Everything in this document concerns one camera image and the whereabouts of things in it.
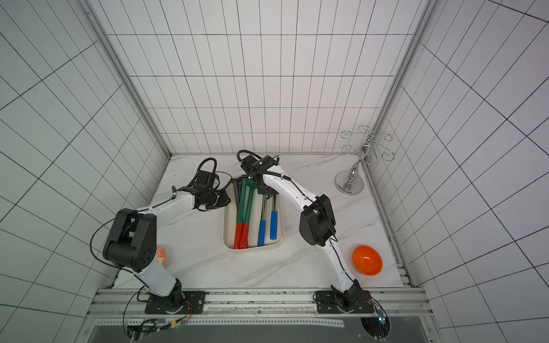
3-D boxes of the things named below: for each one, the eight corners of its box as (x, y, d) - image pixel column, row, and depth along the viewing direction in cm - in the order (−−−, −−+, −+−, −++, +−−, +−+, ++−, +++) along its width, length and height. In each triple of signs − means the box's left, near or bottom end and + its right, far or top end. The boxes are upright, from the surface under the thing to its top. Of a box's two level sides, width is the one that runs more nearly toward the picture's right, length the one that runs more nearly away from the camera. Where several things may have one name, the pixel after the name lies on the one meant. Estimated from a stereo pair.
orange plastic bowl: (354, 276, 80) (358, 273, 76) (348, 249, 86) (351, 245, 83) (381, 276, 80) (386, 273, 76) (373, 249, 86) (377, 245, 83)
